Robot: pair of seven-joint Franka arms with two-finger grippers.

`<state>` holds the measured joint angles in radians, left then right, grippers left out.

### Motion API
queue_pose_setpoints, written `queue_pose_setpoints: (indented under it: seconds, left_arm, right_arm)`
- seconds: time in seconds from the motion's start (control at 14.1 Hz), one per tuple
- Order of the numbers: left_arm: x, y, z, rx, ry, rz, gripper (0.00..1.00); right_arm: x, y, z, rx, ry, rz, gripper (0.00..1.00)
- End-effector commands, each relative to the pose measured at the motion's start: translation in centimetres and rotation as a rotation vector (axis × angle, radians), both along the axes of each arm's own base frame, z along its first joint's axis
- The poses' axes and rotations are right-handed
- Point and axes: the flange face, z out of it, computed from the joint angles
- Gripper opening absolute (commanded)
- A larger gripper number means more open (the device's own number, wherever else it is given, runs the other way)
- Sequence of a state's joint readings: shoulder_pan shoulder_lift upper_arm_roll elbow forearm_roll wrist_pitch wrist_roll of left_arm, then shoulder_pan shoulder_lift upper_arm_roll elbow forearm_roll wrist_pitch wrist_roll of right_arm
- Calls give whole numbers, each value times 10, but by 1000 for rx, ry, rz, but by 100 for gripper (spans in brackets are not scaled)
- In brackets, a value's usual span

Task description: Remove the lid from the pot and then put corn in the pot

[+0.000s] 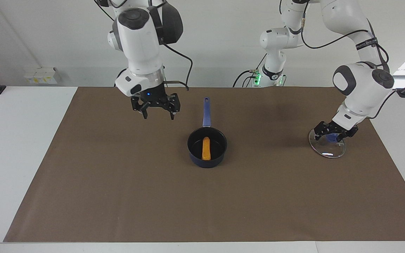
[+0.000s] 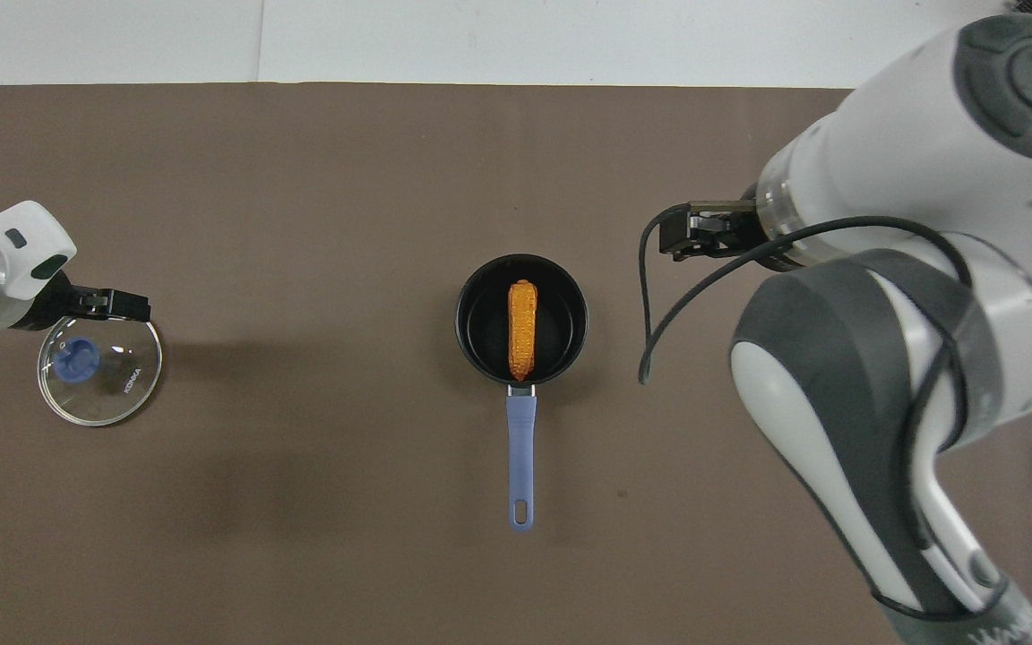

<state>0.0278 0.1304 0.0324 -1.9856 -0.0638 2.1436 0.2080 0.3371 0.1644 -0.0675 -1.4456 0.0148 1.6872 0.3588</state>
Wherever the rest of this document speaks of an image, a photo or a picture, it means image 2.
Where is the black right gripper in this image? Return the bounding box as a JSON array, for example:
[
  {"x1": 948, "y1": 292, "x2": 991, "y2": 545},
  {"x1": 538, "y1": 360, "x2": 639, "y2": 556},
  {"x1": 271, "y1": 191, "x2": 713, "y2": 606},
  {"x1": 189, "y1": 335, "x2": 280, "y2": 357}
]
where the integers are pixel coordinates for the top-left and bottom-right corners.
[{"x1": 658, "y1": 201, "x2": 766, "y2": 266}]

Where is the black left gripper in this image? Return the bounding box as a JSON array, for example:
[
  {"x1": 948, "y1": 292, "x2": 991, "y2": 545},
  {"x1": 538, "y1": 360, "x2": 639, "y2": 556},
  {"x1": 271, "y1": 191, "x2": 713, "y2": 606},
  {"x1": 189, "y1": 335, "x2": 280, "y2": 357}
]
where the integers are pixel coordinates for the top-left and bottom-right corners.
[{"x1": 10, "y1": 271, "x2": 151, "y2": 332}]

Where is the glass lid blue knob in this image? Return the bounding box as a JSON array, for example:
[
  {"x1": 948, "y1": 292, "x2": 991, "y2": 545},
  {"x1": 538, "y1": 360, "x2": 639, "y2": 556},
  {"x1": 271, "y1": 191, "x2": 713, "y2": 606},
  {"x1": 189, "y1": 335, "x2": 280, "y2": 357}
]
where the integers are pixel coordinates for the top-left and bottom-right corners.
[{"x1": 37, "y1": 309, "x2": 164, "y2": 427}]

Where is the orange corn cob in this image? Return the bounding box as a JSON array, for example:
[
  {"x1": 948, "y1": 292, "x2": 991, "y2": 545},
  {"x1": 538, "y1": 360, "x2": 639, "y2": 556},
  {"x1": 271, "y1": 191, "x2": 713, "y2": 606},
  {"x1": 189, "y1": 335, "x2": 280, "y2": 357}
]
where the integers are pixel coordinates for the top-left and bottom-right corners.
[{"x1": 507, "y1": 279, "x2": 538, "y2": 380}]

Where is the brown table mat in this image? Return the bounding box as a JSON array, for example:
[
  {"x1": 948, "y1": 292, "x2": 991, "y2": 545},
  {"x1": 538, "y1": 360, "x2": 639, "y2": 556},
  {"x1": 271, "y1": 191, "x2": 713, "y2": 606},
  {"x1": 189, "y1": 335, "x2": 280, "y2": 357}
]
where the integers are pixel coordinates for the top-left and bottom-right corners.
[{"x1": 0, "y1": 82, "x2": 1032, "y2": 645}]

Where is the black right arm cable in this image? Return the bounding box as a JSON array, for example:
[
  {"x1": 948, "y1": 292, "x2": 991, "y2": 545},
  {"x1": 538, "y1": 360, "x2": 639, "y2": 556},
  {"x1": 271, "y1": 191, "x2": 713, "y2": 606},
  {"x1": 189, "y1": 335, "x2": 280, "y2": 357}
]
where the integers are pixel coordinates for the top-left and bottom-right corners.
[{"x1": 639, "y1": 204, "x2": 1019, "y2": 621}]

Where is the blue saucepan with handle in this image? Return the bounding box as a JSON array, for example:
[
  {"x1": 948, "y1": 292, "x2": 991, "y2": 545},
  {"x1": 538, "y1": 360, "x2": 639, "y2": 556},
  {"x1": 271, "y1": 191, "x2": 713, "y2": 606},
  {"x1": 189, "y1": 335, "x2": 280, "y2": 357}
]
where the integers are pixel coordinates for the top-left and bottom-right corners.
[{"x1": 455, "y1": 254, "x2": 589, "y2": 534}]

